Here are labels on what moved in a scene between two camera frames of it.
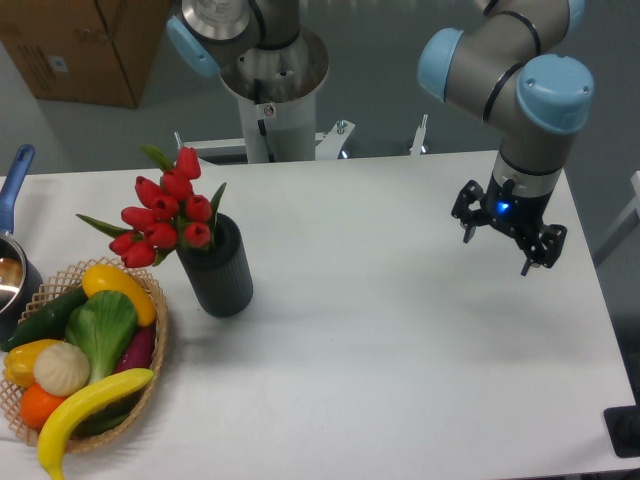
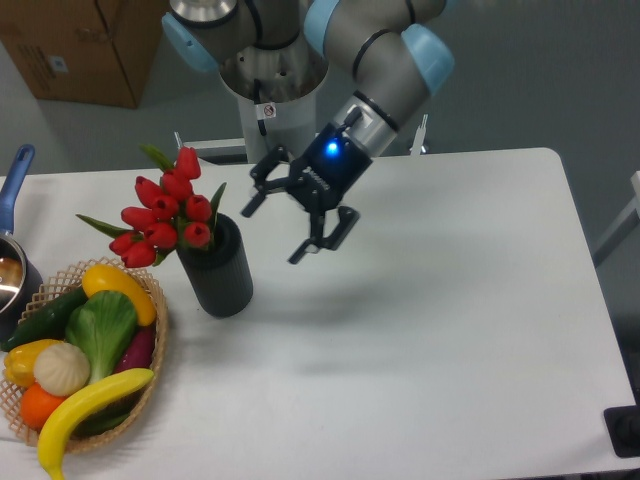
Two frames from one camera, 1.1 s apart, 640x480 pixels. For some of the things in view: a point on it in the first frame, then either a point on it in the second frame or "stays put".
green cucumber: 47,324 stays put
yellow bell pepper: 19,361 stays put
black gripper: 510,209 to 327,169
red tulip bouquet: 169,214 stays put
